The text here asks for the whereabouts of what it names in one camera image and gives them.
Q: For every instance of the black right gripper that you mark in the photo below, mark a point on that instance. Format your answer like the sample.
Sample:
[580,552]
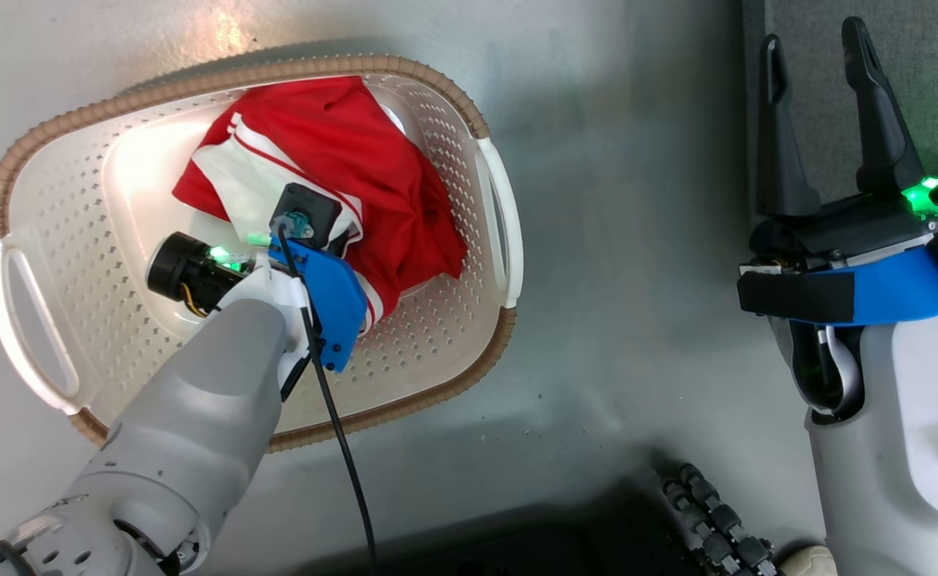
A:
[852,228]

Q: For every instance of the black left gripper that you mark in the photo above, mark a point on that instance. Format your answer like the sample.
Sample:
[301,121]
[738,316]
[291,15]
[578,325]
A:
[185,276]

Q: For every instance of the red and white garment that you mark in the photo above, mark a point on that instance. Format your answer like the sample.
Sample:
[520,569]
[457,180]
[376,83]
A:
[357,144]

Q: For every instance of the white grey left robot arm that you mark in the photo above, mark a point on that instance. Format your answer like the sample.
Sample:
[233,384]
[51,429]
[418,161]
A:
[197,416]

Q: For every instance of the dark robot base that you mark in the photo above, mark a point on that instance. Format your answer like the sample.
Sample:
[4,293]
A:
[556,536]

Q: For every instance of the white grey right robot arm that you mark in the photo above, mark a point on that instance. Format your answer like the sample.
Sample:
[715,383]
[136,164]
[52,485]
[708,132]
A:
[900,480]

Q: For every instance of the white perforated laundry basket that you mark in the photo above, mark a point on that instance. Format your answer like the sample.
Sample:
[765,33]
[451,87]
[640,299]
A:
[437,336]

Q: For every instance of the white round base wheel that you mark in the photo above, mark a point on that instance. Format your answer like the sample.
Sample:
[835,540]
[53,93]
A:
[808,562]

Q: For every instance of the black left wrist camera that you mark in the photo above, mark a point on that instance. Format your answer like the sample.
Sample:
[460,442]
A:
[313,208]

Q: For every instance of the blue left camera mount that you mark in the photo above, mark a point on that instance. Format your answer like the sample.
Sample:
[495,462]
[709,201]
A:
[333,296]

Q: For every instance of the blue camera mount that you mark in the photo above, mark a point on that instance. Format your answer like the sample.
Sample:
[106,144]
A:
[333,296]
[892,292]

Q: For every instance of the blue right camera mount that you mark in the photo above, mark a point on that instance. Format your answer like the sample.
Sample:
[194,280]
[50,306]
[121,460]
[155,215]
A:
[892,292]

